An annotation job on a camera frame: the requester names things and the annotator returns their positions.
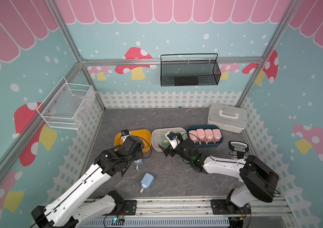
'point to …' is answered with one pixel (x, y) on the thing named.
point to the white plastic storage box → (156, 136)
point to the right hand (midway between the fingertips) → (165, 139)
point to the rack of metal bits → (239, 148)
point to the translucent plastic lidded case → (229, 118)
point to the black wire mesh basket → (189, 70)
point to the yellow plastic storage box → (144, 134)
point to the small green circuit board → (116, 221)
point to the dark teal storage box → (205, 127)
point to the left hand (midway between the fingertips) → (137, 152)
